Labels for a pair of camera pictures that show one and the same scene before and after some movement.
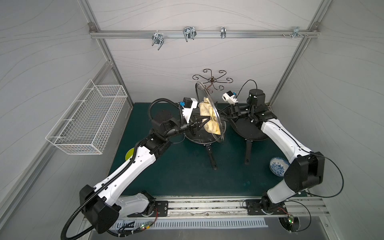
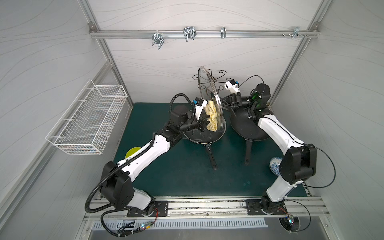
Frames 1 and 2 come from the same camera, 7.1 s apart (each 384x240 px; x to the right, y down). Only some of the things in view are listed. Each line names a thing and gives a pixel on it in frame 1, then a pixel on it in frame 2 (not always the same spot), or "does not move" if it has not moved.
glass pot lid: [206, 132] does not move
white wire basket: [91, 124] does not move
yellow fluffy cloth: [211, 124] does not move
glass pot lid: [211, 113] -> [208, 88]
